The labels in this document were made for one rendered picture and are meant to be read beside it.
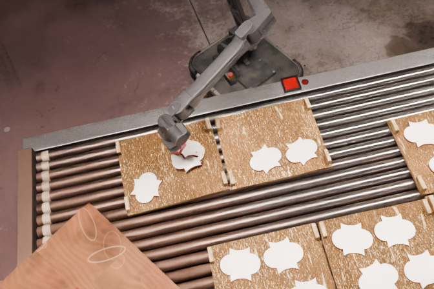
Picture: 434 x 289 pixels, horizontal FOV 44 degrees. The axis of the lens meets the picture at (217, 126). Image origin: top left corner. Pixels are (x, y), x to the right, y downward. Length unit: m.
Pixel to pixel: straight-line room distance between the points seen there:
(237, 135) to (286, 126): 0.21
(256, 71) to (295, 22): 0.75
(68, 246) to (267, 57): 1.88
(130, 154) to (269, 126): 0.59
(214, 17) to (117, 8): 0.77
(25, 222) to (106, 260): 0.43
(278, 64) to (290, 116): 1.11
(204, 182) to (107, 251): 0.46
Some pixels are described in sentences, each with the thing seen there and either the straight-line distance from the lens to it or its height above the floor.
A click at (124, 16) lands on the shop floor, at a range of 4.15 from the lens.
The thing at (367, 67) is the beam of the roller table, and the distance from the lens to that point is 2.48.
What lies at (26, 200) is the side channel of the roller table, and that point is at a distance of 2.28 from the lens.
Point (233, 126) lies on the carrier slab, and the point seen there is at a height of 0.94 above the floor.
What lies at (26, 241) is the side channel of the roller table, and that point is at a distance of 2.20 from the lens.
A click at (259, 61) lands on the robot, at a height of 0.26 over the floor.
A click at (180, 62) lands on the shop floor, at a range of 3.73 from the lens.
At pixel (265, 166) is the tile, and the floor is 0.95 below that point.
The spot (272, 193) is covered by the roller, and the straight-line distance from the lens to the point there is 2.11.
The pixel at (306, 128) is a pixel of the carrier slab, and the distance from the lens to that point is 2.23.
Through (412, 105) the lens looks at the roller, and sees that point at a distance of 2.39.
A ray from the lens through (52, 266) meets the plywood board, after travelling 2.02.
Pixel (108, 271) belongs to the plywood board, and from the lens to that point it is 1.94.
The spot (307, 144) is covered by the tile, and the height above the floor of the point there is 0.95.
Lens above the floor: 2.81
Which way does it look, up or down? 56 degrees down
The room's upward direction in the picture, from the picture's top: 10 degrees counter-clockwise
